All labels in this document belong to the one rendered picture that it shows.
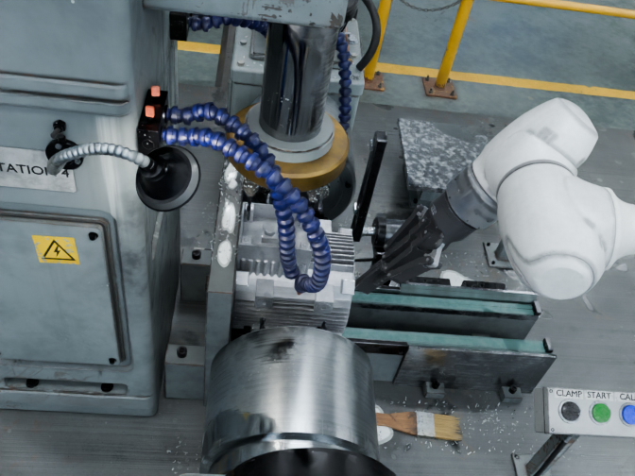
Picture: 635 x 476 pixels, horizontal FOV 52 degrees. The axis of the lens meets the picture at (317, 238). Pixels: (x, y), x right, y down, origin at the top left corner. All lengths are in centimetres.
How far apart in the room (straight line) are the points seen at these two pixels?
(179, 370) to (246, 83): 62
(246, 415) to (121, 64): 46
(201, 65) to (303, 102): 272
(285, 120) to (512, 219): 32
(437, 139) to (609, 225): 99
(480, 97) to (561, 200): 298
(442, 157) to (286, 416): 99
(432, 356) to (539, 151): 53
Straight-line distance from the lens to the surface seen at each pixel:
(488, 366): 133
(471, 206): 95
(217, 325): 105
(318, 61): 85
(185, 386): 124
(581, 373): 153
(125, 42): 70
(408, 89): 366
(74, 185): 83
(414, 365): 129
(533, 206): 80
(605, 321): 166
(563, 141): 90
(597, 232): 80
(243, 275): 108
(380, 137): 114
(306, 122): 90
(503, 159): 90
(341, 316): 112
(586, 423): 113
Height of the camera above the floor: 192
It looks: 46 degrees down
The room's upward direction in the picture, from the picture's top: 12 degrees clockwise
